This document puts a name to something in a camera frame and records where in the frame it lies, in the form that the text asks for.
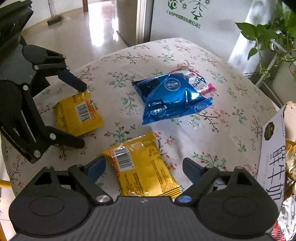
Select cardboard box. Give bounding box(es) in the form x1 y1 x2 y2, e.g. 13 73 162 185
257 101 296 208

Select red snack bag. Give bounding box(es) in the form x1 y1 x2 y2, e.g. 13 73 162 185
270 222 285 241

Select pothos plant white pot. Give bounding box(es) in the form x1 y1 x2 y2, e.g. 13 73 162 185
234 2 296 80

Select floral tablecloth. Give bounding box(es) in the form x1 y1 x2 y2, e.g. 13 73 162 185
2 38 276 194

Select white metal plant stand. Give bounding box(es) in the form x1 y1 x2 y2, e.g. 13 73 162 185
255 39 295 88

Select orange chip bag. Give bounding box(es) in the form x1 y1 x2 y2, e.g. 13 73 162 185
284 140 296 200

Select white refrigerator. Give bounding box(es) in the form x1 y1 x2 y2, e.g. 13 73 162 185
135 1 252 60

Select dark blue foil bag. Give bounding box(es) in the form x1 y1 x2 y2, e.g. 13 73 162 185
132 73 213 125

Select gold yellow snack pack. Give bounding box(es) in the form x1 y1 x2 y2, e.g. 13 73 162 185
53 91 104 137

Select silver foil bag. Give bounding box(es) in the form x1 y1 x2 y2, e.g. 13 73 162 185
277 195 296 240

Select pink white candy bag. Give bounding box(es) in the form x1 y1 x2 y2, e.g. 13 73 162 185
170 67 216 97

